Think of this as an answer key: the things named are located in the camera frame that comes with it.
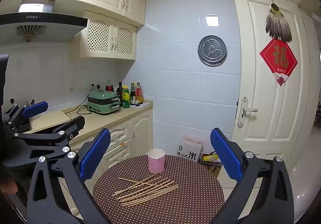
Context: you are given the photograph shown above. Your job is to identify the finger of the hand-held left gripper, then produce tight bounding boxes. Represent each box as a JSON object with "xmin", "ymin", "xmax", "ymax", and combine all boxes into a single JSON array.
[
  {"xmin": 2, "ymin": 100, "xmax": 49, "ymax": 134},
  {"xmin": 3, "ymin": 115, "xmax": 86, "ymax": 169}
]

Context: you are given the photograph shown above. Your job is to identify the wooden cutting board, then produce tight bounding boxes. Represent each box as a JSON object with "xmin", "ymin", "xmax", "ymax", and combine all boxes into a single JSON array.
[{"xmin": 29, "ymin": 110, "xmax": 72, "ymax": 134}]

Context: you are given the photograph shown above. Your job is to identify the round brown dotted table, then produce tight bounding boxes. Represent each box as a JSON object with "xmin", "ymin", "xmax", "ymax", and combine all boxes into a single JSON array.
[{"xmin": 93, "ymin": 155, "xmax": 225, "ymax": 224}]

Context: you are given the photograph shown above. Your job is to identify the person's left hand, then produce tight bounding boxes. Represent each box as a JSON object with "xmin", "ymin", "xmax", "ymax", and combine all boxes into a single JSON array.
[{"xmin": 0, "ymin": 177, "xmax": 19, "ymax": 195}]

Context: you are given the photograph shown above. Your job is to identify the beige kitchen countertop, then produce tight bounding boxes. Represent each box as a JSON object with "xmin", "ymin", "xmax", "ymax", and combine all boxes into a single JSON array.
[{"xmin": 30, "ymin": 100, "xmax": 153, "ymax": 144}]

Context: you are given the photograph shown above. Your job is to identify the hanging feather fan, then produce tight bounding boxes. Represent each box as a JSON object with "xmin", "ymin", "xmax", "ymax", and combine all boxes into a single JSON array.
[{"xmin": 265, "ymin": 3, "xmax": 293, "ymax": 42}]

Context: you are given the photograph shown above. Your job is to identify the black power cable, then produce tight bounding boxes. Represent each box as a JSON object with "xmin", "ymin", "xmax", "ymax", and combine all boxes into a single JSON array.
[{"xmin": 66, "ymin": 103, "xmax": 92, "ymax": 115}]

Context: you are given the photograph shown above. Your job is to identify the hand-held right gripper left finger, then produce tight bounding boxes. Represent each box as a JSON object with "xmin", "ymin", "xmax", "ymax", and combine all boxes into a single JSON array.
[{"xmin": 26, "ymin": 127, "xmax": 112, "ymax": 224}]

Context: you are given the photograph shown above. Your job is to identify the white rice bag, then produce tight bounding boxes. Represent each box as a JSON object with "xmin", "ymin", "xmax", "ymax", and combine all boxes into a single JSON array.
[{"xmin": 177, "ymin": 136, "xmax": 203, "ymax": 163}]

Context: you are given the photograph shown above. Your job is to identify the cream lower kitchen cabinet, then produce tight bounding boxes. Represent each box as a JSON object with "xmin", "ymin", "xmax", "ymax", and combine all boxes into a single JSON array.
[{"xmin": 60, "ymin": 109, "xmax": 154, "ymax": 212}]

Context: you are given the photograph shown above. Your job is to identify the dark glass oil bottle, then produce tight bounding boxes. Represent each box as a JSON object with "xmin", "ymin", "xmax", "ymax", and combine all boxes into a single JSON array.
[{"xmin": 117, "ymin": 82, "xmax": 124, "ymax": 107}]

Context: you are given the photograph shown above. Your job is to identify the round metal steamer tray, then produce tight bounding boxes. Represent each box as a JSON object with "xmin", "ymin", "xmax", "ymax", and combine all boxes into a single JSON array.
[{"xmin": 198, "ymin": 35, "xmax": 228, "ymax": 67}]

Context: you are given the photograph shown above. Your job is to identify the pink cup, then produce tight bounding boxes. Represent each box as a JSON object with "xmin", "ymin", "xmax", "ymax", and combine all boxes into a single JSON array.
[{"xmin": 148, "ymin": 149, "xmax": 165, "ymax": 174}]

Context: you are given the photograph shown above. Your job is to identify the cream lattice door cabinet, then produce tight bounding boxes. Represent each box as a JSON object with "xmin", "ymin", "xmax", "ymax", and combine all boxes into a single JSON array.
[{"xmin": 80, "ymin": 10, "xmax": 137, "ymax": 61}]

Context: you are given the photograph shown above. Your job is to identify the green bottle yellow cap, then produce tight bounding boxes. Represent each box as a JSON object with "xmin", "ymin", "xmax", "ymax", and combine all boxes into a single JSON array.
[{"xmin": 122, "ymin": 86, "xmax": 130, "ymax": 109}]

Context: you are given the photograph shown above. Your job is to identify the silver door handle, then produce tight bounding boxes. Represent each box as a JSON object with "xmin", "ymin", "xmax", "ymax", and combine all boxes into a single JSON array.
[{"xmin": 237, "ymin": 96, "xmax": 258, "ymax": 129}]

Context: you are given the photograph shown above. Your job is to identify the white door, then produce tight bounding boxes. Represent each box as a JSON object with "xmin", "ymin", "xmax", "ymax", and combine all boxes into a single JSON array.
[{"xmin": 230, "ymin": 0, "xmax": 311, "ymax": 164}]

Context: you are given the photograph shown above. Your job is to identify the cardboard box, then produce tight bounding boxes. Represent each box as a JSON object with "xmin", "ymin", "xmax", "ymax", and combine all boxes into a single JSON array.
[{"xmin": 199, "ymin": 152, "xmax": 222, "ymax": 179}]

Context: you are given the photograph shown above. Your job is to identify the black range hood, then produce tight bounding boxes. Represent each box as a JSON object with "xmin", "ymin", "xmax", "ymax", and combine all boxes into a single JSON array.
[{"xmin": 0, "ymin": 0, "xmax": 88, "ymax": 44}]

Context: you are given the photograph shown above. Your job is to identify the pile of wooden chopsticks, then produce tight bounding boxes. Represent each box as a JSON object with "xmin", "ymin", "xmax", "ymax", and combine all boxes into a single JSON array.
[{"xmin": 112, "ymin": 174, "xmax": 179, "ymax": 207}]

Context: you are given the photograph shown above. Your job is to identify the green electric grill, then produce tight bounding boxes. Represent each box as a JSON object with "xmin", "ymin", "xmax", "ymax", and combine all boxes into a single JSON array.
[{"xmin": 87, "ymin": 90, "xmax": 120, "ymax": 115}]

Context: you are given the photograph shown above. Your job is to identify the red diamond door decoration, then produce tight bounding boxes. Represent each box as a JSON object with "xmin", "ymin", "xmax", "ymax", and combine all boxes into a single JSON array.
[{"xmin": 259, "ymin": 38, "xmax": 298, "ymax": 87}]

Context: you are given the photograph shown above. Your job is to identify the white paper sheet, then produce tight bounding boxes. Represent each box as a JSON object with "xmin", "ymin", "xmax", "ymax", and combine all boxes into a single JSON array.
[{"xmin": 130, "ymin": 102, "xmax": 151, "ymax": 109}]

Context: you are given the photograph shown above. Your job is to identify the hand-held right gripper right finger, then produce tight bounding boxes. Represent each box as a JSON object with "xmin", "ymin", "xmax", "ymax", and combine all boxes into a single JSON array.
[{"xmin": 210, "ymin": 127, "xmax": 295, "ymax": 224}]

